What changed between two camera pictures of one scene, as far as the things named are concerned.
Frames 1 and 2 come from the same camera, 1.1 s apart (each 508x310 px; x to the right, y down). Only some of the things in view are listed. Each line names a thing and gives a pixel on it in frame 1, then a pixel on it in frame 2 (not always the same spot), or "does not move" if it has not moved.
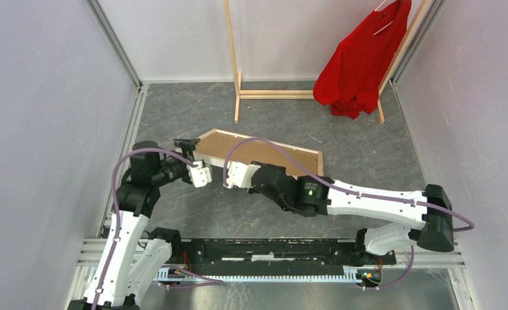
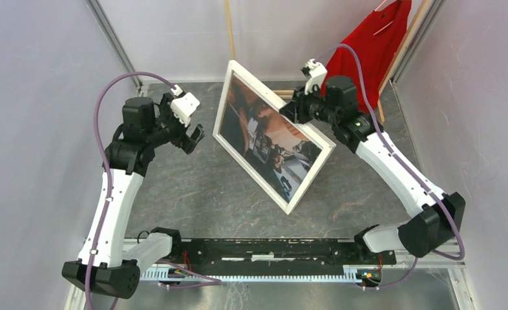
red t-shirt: (349, 80) does not move
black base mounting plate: (276, 254) does not move
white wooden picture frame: (219, 162) to (247, 166)
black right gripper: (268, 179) to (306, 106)
